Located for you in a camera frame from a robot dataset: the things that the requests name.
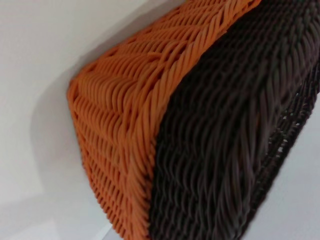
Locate orange woven plastic basket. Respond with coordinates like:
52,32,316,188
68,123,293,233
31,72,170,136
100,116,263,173
66,0,237,226

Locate dark brown woven basket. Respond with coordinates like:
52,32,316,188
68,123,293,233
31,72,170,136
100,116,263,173
147,0,320,240

